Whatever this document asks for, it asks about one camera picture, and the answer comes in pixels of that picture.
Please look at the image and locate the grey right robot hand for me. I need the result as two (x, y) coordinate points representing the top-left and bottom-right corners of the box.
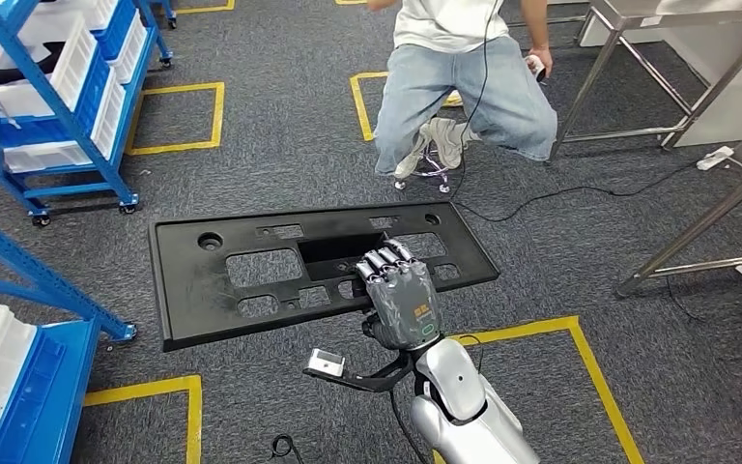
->
(355, 238), (445, 352)

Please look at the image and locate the black plastic plate bracket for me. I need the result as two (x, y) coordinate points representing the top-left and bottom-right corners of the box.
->
(148, 200), (501, 354)

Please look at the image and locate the white handheld controller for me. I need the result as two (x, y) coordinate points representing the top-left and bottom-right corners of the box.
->
(524, 54), (548, 84)

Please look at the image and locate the chrome wheeled stool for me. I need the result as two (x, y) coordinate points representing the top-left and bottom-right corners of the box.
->
(393, 143), (455, 194)

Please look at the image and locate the person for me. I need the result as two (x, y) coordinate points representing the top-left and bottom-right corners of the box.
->
(365, 0), (559, 181)

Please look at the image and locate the person's hand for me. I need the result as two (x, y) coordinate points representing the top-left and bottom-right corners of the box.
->
(526, 44), (555, 78)

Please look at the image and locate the blue plastic bin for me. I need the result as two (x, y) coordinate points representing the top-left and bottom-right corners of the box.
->
(92, 0), (138, 62)
(0, 320), (100, 464)

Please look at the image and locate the blue wheeled bin rack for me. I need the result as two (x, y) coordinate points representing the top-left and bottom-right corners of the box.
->
(0, 204), (138, 464)
(0, 0), (175, 228)

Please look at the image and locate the white cabinet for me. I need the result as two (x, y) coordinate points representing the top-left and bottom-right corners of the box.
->
(579, 13), (742, 150)

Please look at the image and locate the stainless steel side table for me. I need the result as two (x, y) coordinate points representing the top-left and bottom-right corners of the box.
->
(549, 0), (742, 161)

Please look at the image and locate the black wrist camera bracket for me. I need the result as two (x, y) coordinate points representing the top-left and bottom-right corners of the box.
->
(303, 352), (418, 393)

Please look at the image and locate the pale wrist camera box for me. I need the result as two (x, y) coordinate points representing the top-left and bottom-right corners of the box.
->
(306, 348), (347, 379)

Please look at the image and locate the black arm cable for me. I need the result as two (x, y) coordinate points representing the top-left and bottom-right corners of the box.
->
(387, 387), (431, 464)

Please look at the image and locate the black cable loop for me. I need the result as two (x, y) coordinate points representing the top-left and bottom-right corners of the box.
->
(271, 434), (308, 464)

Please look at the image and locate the black floor cable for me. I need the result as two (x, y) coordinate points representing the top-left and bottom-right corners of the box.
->
(447, 0), (699, 224)

